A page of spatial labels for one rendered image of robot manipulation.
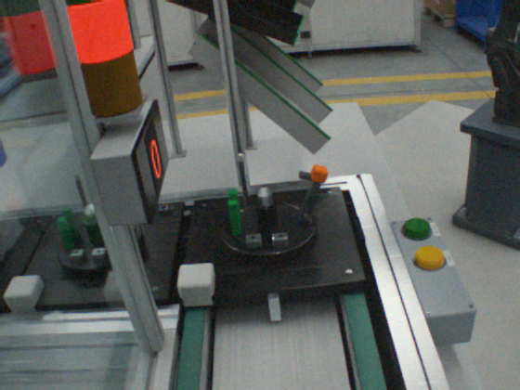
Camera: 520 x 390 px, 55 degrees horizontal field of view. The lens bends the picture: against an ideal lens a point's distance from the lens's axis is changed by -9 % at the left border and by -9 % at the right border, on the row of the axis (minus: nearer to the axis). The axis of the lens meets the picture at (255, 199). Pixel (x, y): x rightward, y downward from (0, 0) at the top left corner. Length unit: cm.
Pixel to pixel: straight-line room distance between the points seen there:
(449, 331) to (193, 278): 33
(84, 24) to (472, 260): 70
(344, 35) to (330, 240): 416
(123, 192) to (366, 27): 448
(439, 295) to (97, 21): 50
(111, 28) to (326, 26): 440
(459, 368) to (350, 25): 428
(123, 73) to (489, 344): 59
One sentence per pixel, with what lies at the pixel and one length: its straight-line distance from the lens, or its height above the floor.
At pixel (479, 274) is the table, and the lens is 90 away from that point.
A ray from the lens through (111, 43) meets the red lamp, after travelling 46.
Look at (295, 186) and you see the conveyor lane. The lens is 91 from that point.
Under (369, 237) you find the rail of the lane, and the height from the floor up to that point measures 96.
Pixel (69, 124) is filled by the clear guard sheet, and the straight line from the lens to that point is 46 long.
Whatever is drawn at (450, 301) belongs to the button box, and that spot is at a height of 96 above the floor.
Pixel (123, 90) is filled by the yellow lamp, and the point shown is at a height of 128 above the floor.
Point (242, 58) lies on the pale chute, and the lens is 103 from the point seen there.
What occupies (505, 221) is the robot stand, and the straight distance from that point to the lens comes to 96.
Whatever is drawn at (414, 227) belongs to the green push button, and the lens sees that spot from 79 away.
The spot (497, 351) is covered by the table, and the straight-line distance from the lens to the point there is 78.
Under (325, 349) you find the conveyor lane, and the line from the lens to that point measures 68.
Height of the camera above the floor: 142
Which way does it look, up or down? 31 degrees down
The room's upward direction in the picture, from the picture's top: 7 degrees counter-clockwise
